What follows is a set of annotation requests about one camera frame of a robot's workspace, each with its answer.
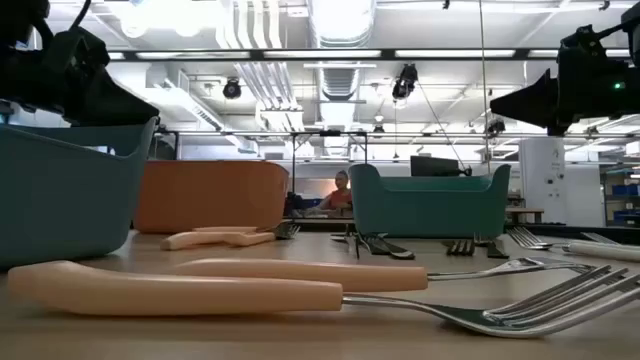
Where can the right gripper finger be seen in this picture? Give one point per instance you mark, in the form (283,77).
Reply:
(530,105)

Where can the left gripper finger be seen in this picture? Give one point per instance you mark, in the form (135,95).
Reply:
(110,105)

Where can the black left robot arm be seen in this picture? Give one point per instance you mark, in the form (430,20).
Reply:
(20,15)

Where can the white square column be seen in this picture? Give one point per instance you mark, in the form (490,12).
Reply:
(542,190)

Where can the metal storage shelf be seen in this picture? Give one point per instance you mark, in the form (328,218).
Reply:
(620,173)

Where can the wooden bench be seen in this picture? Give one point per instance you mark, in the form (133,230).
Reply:
(525,211)

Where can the dark teal plastic bin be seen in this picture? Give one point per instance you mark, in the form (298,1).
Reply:
(60,200)

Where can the blue storage bin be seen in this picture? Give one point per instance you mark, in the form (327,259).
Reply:
(626,190)
(627,216)

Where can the black monitor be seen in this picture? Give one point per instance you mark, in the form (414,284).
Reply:
(432,166)

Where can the orange plastic bin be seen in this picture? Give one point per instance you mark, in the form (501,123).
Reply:
(210,197)

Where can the green plastic bin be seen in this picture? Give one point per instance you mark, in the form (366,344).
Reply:
(425,215)

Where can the black beam with light strips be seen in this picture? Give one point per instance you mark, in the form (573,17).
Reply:
(256,55)

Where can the white pipe bundle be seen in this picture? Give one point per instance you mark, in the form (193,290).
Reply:
(270,85)

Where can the person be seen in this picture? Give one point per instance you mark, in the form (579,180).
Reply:
(340,197)

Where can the black round camera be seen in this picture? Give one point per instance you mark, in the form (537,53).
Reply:
(495,126)
(232,90)
(404,82)

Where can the black table frame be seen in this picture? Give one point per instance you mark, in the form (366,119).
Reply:
(575,231)

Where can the black metal station frame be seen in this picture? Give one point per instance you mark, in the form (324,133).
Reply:
(330,133)

